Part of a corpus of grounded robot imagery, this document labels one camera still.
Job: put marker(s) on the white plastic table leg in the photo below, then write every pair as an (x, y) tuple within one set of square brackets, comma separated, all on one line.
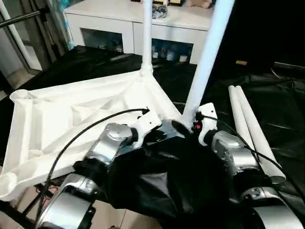
[(147, 35), (259, 138), (239, 114), (209, 59)]

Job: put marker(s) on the white plastic table top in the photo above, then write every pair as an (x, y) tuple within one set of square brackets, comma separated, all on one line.
[(71, 114)]

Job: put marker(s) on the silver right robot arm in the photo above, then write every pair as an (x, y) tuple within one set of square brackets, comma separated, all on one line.
[(238, 155)]

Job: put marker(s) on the small tan label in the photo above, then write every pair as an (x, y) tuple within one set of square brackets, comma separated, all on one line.
[(241, 63)]

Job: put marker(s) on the black work mat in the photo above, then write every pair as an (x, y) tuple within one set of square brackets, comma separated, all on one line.
[(274, 107)]

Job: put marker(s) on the grey crumpled bag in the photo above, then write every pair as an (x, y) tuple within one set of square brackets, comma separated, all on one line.
[(160, 12)]

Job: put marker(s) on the black backdrop cloth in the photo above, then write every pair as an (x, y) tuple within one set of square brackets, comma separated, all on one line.
[(267, 28)]

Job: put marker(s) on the pink plush toy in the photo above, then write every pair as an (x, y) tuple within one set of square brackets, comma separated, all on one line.
[(199, 3)]

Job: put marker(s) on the white glass-door sideboard cabinet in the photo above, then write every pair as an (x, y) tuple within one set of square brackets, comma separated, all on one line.
[(107, 23)]

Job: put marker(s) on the black gold framed plaque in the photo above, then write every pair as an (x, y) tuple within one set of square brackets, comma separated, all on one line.
[(176, 2)]

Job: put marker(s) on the grey metal rack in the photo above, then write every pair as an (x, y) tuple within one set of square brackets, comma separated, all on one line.
[(23, 31)]

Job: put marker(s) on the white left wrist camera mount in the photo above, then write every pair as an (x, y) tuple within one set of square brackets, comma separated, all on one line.
[(147, 124)]

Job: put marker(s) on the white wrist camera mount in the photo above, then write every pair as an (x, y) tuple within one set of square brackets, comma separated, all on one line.
[(208, 114), (147, 124)]

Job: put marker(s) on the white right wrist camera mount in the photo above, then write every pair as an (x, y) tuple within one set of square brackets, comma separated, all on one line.
[(208, 114)]

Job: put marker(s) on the black metal stand frame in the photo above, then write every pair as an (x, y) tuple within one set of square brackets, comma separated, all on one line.
[(14, 214)]

